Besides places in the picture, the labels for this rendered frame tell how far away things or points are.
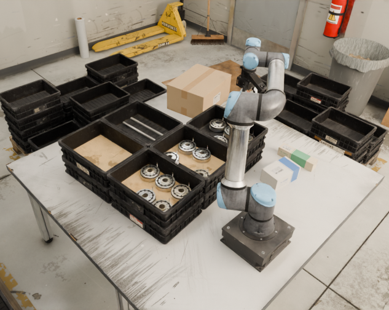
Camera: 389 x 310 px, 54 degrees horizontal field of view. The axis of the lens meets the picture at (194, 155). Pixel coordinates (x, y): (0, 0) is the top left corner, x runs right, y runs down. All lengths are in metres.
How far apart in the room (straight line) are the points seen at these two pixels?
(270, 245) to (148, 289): 0.58
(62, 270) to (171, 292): 1.16
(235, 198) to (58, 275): 1.45
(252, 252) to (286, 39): 3.64
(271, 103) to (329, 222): 0.82
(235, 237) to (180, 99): 1.20
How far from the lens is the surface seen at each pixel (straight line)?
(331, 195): 2.29
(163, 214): 1.71
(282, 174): 2.19
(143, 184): 1.99
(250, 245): 1.80
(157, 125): 2.40
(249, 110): 1.57
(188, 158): 2.14
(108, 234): 1.96
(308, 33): 4.91
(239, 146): 1.63
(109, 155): 2.18
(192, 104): 2.64
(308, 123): 3.42
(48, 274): 2.76
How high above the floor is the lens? 2.21
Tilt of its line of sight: 39 degrees down
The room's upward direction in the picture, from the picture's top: 3 degrees clockwise
